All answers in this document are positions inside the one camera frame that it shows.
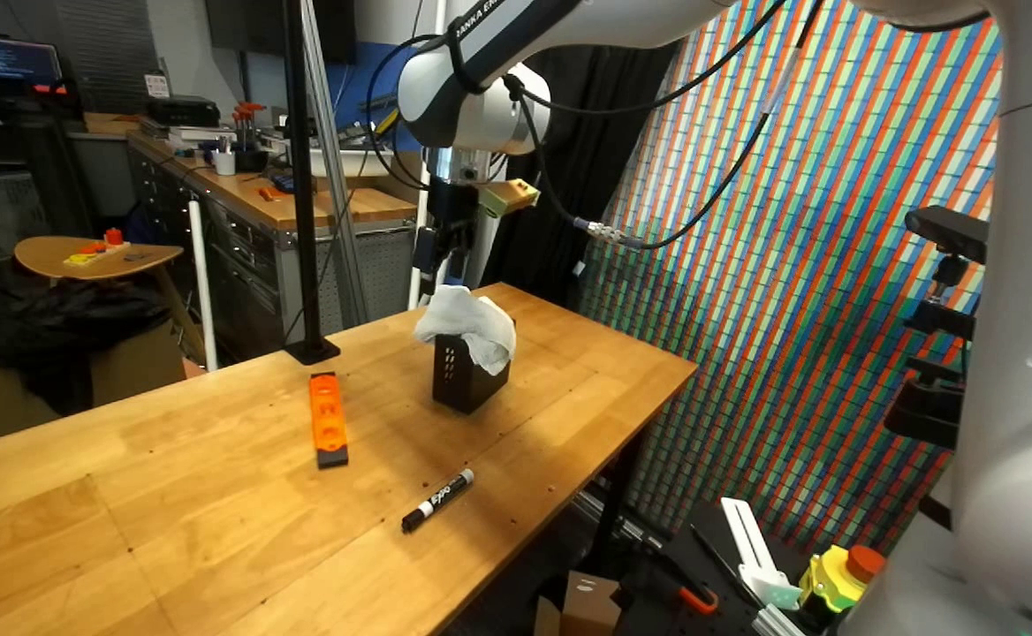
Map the short white pole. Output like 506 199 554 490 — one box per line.
183 199 223 375

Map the yellow emergency stop button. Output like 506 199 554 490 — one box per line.
794 540 889 619

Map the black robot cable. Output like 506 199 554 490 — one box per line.
361 0 830 253

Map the white aluminium rail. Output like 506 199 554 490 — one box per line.
718 493 810 636

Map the orange handled clamp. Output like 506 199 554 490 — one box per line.
652 549 724 622

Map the black curtain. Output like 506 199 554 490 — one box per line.
480 46 686 309

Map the black camera stand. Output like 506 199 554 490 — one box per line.
884 201 994 451

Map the black pole stand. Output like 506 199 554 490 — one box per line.
284 0 341 368

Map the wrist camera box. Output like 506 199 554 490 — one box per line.
474 175 545 222

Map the computer monitor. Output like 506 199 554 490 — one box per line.
0 29 67 85

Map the orange torpedo level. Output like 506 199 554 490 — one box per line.
308 368 352 472

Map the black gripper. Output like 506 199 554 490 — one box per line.
410 174 487 291

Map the white cloth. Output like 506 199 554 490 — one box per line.
410 281 520 377

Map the cardboard box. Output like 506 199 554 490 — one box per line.
531 570 625 636

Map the wooden top workbench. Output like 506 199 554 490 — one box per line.
124 123 419 357

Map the grey metal pole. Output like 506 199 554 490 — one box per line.
295 0 370 329

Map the round wooden stool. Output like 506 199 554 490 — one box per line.
10 231 186 287

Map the white bottle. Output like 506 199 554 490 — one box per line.
209 135 239 180

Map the colourful patterned screen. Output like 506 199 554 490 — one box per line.
573 0 1007 558

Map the black marker pen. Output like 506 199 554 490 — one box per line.
400 461 480 538

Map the black perforated box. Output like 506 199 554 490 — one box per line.
430 331 516 412

